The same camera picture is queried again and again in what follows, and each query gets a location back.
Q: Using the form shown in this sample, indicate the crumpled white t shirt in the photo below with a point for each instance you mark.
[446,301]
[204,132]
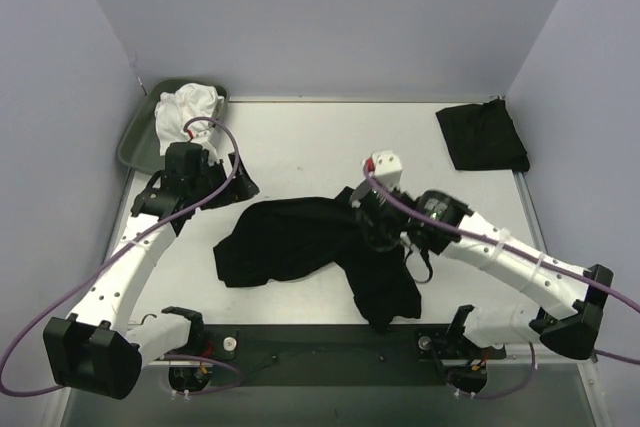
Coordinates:
[175,110]

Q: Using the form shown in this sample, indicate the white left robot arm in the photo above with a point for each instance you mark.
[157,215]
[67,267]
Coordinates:
[93,348]

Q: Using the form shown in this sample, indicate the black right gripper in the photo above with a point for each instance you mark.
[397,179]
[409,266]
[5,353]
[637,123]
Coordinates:
[373,220]

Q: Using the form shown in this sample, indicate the black t shirt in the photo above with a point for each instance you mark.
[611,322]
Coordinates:
[482,137]
[289,239]

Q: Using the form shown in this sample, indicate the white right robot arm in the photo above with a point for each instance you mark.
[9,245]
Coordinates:
[569,304]

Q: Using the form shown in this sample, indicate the grey plastic tray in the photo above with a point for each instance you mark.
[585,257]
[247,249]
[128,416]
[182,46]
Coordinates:
[139,146]

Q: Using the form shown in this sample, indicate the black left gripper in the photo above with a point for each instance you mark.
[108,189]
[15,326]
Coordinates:
[228,182]

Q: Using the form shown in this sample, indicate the folded black t shirt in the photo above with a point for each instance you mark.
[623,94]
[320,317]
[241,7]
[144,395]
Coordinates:
[482,137]

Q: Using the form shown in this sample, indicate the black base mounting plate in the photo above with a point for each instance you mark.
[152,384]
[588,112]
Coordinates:
[341,355]

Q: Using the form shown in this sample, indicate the aluminium front rail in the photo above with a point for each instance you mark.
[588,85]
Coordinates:
[500,347]

